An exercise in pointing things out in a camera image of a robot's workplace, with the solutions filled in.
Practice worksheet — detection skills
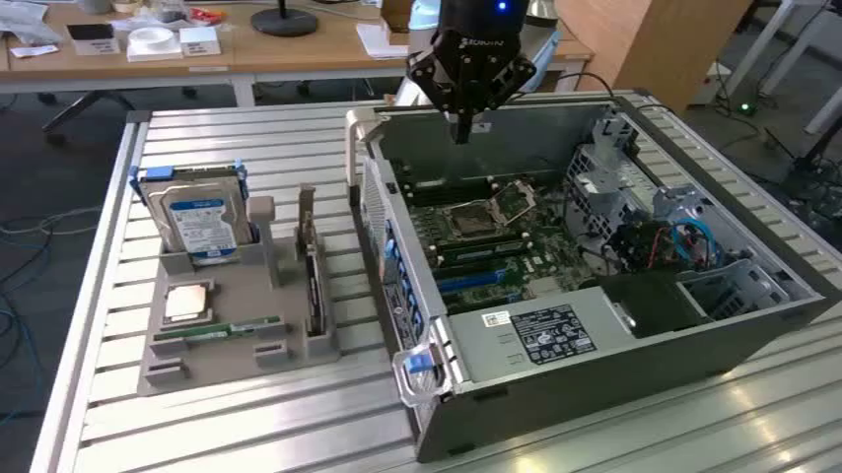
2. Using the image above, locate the green motherboard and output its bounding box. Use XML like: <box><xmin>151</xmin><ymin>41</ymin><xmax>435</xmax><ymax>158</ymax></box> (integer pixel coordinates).
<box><xmin>393</xmin><ymin>162</ymin><xmax>607</xmax><ymax>316</ymax></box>

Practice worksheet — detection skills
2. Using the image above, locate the small cardboard box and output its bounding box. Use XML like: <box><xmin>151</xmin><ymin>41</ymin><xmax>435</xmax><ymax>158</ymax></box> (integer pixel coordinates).
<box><xmin>380</xmin><ymin>0</ymin><xmax>416</xmax><ymax>35</ymax></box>

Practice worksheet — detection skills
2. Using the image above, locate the white box with black top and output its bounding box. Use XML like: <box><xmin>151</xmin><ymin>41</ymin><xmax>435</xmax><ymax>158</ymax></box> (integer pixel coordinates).
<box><xmin>67</xmin><ymin>23</ymin><xmax>124</xmax><ymax>56</ymax></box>

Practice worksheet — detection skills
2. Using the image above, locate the blue data wire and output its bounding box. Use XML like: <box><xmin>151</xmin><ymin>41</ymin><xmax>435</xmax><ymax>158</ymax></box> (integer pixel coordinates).
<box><xmin>676</xmin><ymin>216</ymin><xmax>724</xmax><ymax>271</ymax></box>

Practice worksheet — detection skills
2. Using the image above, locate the RAM stick with label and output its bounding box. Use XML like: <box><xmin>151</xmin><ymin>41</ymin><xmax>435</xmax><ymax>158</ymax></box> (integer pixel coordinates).
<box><xmin>432</xmin><ymin>238</ymin><xmax>528</xmax><ymax>265</ymax></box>

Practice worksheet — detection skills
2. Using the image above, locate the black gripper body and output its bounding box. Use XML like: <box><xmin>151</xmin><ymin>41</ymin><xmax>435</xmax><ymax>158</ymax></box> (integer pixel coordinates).
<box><xmin>429</xmin><ymin>0</ymin><xmax>530</xmax><ymax>101</ymax></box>

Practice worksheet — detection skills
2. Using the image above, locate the black chair base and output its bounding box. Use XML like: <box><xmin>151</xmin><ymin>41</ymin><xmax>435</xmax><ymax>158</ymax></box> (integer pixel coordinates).
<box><xmin>40</xmin><ymin>88</ymin><xmax>199</xmax><ymax>147</ymax></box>

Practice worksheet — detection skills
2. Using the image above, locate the grey power supply unit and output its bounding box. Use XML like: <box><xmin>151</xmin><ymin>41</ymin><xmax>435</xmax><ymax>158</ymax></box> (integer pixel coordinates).
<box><xmin>445</xmin><ymin>287</ymin><xmax>636</xmax><ymax>383</ymax></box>

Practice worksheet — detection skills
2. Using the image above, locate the perforated metal drive cage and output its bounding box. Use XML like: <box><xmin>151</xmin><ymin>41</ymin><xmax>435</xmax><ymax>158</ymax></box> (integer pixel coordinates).
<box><xmin>563</xmin><ymin>115</ymin><xmax>659</xmax><ymax>247</ymax></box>

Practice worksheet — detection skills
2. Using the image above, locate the white tape roll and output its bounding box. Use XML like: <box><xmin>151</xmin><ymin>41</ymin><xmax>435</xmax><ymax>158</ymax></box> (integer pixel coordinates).
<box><xmin>129</xmin><ymin>27</ymin><xmax>172</xmax><ymax>49</ymax></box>

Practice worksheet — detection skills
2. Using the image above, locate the black lamp base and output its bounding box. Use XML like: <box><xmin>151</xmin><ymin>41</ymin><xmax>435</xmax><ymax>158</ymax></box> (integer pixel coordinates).
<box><xmin>248</xmin><ymin>0</ymin><xmax>321</xmax><ymax>38</ymax></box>

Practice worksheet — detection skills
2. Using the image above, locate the blue floor cable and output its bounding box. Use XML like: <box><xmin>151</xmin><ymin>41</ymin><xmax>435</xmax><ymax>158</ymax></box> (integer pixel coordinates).
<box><xmin>0</xmin><ymin>231</ymin><xmax>53</xmax><ymax>425</ymax></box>

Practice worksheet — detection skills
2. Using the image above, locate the flat white box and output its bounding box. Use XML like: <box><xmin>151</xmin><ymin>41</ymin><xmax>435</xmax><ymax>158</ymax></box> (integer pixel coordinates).
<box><xmin>127</xmin><ymin>41</ymin><xmax>185</xmax><ymax>64</ymax></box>

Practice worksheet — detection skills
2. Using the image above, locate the grey plastic parts rack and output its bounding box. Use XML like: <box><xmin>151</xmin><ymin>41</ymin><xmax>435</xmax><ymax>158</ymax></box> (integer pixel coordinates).
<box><xmin>136</xmin><ymin>194</ymin><xmax>344</xmax><ymax>398</ymax></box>

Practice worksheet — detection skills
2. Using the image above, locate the grey metal disk bracket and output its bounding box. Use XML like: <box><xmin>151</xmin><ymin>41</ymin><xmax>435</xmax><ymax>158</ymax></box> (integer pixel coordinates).
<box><xmin>650</xmin><ymin>182</ymin><xmax>716</xmax><ymax>224</ymax></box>

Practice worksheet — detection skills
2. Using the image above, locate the wooden cabinet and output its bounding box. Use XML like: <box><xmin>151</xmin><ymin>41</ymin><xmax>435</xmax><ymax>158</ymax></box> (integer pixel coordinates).
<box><xmin>555</xmin><ymin>0</ymin><xmax>755</xmax><ymax>115</ymax></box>

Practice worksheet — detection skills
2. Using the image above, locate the white desk frame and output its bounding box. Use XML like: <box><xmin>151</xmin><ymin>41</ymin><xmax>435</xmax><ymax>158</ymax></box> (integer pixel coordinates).
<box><xmin>722</xmin><ymin>0</ymin><xmax>842</xmax><ymax>134</ymax></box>

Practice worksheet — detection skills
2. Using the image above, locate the red data wire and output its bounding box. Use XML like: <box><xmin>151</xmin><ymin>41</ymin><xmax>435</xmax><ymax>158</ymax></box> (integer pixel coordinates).
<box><xmin>647</xmin><ymin>226</ymin><xmax>679</xmax><ymax>271</ymax></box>

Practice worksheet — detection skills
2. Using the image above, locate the black cable behind case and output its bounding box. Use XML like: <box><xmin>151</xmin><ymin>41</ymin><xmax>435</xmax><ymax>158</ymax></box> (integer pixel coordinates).
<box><xmin>555</xmin><ymin>72</ymin><xmax>619</xmax><ymax>100</ymax></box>

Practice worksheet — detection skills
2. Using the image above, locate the white floor cable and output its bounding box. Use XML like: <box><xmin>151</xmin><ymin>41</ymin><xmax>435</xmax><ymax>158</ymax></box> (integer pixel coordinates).
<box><xmin>0</xmin><ymin>206</ymin><xmax>100</xmax><ymax>237</ymax></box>

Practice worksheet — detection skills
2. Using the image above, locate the CPU chip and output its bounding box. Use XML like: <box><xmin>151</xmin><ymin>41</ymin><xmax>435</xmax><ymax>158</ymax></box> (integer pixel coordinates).
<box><xmin>161</xmin><ymin>285</ymin><xmax>213</xmax><ymax>320</ymax></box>

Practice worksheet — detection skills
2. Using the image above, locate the clear plastic bag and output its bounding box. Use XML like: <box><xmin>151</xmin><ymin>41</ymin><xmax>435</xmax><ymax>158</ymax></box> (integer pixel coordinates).
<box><xmin>0</xmin><ymin>0</ymin><xmax>64</xmax><ymax>46</ymax></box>

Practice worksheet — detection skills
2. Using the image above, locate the plain white box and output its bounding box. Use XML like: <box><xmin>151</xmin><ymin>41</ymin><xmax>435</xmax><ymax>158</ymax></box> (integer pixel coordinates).
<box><xmin>177</xmin><ymin>27</ymin><xmax>221</xmax><ymax>58</ymax></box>

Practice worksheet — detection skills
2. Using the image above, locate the CPU socket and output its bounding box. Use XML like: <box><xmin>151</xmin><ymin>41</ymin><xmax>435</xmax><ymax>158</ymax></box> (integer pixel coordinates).
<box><xmin>443</xmin><ymin>201</ymin><xmax>502</xmax><ymax>238</ymax></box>

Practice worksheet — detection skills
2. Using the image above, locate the hard disk in blue caddy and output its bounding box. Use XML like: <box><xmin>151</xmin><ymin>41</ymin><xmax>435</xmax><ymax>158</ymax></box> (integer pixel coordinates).
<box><xmin>131</xmin><ymin>160</ymin><xmax>256</xmax><ymax>268</ymax></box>

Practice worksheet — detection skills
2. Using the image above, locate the graphics card with metal bracket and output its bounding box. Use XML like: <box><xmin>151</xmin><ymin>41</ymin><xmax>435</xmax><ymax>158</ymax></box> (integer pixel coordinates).
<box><xmin>295</xmin><ymin>182</ymin><xmax>328</xmax><ymax>341</ymax></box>

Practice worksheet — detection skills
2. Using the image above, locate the stack of white papers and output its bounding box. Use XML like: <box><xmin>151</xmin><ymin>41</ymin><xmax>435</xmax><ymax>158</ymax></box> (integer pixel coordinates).
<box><xmin>353</xmin><ymin>22</ymin><xmax>413</xmax><ymax>61</ymax></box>

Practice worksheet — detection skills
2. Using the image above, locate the open grey PC case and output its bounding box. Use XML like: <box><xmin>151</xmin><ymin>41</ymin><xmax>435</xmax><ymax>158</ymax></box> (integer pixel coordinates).
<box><xmin>344</xmin><ymin>91</ymin><xmax>831</xmax><ymax>464</ymax></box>

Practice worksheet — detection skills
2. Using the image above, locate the wooden desk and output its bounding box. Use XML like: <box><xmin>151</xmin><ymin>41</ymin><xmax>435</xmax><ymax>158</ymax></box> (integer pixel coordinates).
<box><xmin>0</xmin><ymin>0</ymin><xmax>594</xmax><ymax>95</ymax></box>

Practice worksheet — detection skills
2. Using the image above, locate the metal disk bay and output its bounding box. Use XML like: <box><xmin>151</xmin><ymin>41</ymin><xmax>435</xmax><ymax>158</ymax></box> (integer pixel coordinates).
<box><xmin>676</xmin><ymin>258</ymin><xmax>795</xmax><ymax>321</ymax></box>

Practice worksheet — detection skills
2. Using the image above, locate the green RAM stick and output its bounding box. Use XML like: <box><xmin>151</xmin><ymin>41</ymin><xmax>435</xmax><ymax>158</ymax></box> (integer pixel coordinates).
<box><xmin>153</xmin><ymin>316</ymin><xmax>285</xmax><ymax>341</ymax></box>

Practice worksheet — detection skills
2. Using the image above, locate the white label card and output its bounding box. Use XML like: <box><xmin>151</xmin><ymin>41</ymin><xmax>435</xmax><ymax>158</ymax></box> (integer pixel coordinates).
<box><xmin>8</xmin><ymin>43</ymin><xmax>60</xmax><ymax>59</ymax></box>

